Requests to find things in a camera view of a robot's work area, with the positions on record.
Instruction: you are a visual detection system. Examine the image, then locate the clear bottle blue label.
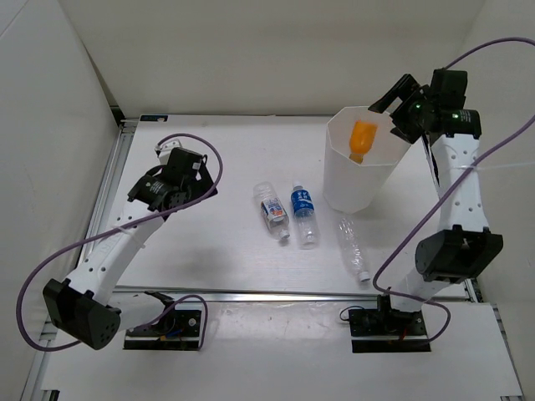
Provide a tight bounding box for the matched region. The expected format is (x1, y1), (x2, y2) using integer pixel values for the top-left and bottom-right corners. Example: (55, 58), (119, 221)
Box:
(290, 180), (319, 249)

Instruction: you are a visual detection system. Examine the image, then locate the blue corner label left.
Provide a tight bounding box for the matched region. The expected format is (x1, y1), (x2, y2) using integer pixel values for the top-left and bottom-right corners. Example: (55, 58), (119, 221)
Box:
(140, 114), (168, 123)

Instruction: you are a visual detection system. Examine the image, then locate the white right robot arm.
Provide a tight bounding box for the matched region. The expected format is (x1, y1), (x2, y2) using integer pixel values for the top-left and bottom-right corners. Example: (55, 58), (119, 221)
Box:
(369, 69), (503, 334)

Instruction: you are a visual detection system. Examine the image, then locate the aluminium left table rail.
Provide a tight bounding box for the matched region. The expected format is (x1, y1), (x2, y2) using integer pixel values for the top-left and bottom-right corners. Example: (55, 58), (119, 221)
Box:
(77, 120), (135, 268)

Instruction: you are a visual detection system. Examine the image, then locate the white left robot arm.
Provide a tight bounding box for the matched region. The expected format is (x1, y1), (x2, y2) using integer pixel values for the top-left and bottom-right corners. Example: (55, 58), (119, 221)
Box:
(43, 147), (217, 350)

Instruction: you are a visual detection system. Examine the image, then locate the clear crushed unlabelled bottle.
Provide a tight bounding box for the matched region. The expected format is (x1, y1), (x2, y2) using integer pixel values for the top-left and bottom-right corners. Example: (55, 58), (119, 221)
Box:
(336, 216), (370, 284)

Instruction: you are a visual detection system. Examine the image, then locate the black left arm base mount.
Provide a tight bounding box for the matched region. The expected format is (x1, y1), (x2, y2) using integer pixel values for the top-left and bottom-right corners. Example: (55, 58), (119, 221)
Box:
(123, 291), (208, 351)

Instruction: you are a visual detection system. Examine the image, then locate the orange bottle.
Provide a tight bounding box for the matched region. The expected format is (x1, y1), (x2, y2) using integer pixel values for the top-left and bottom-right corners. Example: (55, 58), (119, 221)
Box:
(349, 120), (378, 164)

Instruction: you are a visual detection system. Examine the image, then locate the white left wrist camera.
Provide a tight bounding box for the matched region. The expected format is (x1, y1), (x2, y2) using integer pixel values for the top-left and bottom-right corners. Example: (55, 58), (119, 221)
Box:
(155, 138), (182, 165)

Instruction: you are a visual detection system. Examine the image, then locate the aluminium front table rail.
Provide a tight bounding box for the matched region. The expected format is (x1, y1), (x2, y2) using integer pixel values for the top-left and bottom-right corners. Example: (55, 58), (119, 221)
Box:
(112, 285), (469, 303)

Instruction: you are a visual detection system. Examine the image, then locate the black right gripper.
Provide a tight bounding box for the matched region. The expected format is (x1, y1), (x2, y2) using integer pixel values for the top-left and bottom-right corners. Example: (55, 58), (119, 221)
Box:
(369, 74), (436, 145)

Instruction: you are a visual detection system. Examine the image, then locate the white octagonal bin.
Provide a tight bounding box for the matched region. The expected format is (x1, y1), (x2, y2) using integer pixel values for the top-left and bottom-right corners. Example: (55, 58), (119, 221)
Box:
(323, 107), (410, 214)

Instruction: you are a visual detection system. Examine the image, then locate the aluminium table rail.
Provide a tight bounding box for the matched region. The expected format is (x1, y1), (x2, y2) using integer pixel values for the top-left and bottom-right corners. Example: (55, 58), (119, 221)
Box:
(77, 120), (135, 268)
(112, 285), (469, 303)

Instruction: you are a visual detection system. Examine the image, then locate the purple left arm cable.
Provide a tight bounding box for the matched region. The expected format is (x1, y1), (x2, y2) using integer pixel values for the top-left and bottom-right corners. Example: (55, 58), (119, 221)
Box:
(16, 133), (225, 352)

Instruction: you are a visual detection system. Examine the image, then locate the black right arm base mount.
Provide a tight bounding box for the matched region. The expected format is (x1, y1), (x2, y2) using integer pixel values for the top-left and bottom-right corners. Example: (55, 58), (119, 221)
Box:
(339, 295), (431, 354)

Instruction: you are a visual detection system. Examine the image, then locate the clear bottle orange-blue label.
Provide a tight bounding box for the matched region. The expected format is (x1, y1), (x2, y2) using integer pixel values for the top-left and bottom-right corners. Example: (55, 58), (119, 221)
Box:
(253, 181), (290, 243)

